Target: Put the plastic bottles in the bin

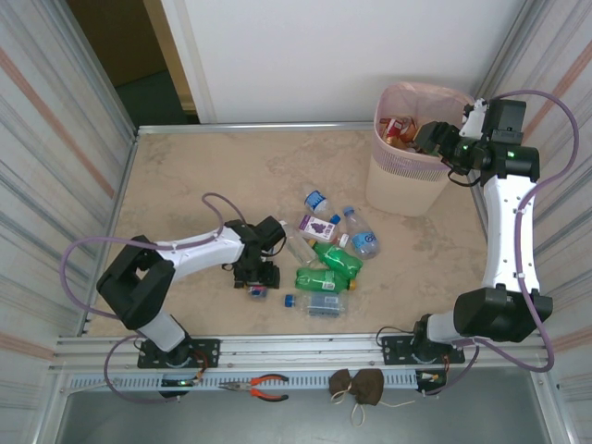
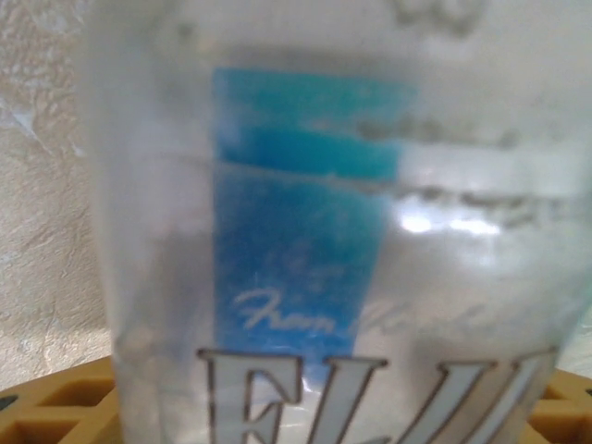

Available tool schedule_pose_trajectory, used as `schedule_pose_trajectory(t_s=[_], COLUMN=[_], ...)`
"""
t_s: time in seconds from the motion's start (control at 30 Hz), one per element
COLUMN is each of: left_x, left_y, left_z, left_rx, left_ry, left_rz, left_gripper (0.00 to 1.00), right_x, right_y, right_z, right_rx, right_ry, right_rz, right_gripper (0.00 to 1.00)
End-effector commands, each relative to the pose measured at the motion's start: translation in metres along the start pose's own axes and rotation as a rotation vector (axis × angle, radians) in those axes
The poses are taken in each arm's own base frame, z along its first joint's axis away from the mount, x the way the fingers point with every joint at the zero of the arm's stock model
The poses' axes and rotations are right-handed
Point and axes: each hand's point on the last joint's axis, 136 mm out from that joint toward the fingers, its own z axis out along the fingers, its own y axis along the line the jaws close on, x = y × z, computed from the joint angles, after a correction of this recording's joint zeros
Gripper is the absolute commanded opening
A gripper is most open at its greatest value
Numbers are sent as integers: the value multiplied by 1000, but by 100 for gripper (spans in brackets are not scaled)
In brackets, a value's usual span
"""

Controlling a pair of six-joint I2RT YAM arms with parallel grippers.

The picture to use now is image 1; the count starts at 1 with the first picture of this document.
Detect copper brown label bottle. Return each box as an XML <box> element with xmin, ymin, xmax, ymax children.
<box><xmin>401</xmin><ymin>117</ymin><xmax>423</xmax><ymax>149</ymax></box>

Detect amber bottle red label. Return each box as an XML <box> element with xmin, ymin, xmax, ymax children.
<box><xmin>379</xmin><ymin>117</ymin><xmax>408</xmax><ymax>142</ymax></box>

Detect green soda bottle yellow cap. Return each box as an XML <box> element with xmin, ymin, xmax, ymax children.
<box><xmin>294</xmin><ymin>265</ymin><xmax>358</xmax><ymax>293</ymax></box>
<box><xmin>308</xmin><ymin>238</ymin><xmax>364</xmax><ymax>281</ymax></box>

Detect clear unlabelled bottle white cap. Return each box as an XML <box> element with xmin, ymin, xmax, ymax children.
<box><xmin>280</xmin><ymin>221</ymin><xmax>320</xmax><ymax>267</ymax></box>

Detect clear bottle dark label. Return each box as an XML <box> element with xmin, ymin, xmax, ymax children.
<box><xmin>284</xmin><ymin>290</ymin><xmax>351</xmax><ymax>319</ymax></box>

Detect clear bottle deep blue label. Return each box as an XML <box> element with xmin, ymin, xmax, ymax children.
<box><xmin>302</xmin><ymin>183</ymin><xmax>333</xmax><ymax>215</ymax></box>

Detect clear bottle light blue label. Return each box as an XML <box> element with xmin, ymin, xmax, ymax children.
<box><xmin>341</xmin><ymin>205</ymin><xmax>381</xmax><ymax>259</ymax></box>

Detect pink plastic bin liner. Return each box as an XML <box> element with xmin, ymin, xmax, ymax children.
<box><xmin>373</xmin><ymin>81</ymin><xmax>476</xmax><ymax>170</ymax></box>

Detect beige ribbed plastic bin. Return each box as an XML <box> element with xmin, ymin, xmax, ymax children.
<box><xmin>364</xmin><ymin>81</ymin><xmax>476</xmax><ymax>217</ymax></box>

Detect purple grape juice bottle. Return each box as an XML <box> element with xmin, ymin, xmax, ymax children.
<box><xmin>295</xmin><ymin>213</ymin><xmax>352</xmax><ymax>248</ymax></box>

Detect small circuit board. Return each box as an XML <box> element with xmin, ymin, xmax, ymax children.
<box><xmin>160</xmin><ymin>376</ymin><xmax>204</xmax><ymax>389</ymax></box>
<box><xmin>414</xmin><ymin>369</ymin><xmax>449</xmax><ymax>386</ymax></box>

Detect brown cloth pouch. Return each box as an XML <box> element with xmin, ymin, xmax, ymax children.
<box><xmin>327</xmin><ymin>368</ymin><xmax>357</xmax><ymax>406</ymax></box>
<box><xmin>347</xmin><ymin>368</ymin><xmax>416</xmax><ymax>426</ymax></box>

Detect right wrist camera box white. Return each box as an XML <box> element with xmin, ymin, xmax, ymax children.
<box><xmin>461</xmin><ymin>97</ymin><xmax>490</xmax><ymax>139</ymax></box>

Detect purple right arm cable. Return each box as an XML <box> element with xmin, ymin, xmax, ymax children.
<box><xmin>423</xmin><ymin>89</ymin><xmax>582</xmax><ymax>397</ymax></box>

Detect white slotted cable duct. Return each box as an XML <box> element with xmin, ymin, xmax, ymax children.
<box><xmin>62</xmin><ymin>372</ymin><xmax>448</xmax><ymax>393</ymax></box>

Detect orange handled pliers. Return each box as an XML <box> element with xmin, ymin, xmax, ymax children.
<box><xmin>218</xmin><ymin>373</ymin><xmax>290</xmax><ymax>401</ymax></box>

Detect white door frame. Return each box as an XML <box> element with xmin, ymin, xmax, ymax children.
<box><xmin>159</xmin><ymin>0</ymin><xmax>218</xmax><ymax>125</ymax></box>

